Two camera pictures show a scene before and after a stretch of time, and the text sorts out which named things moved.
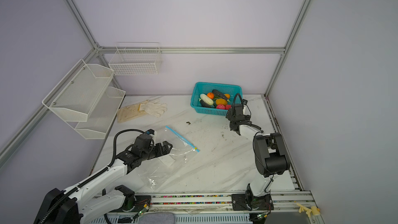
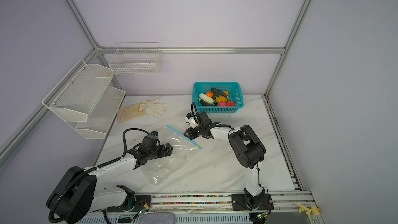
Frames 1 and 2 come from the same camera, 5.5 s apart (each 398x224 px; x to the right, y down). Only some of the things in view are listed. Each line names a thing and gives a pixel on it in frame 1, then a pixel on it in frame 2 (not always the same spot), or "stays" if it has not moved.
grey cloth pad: (157, 218) stays
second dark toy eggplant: (204, 104) stays
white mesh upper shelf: (73, 99) stays
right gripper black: (229, 114) → (190, 133)
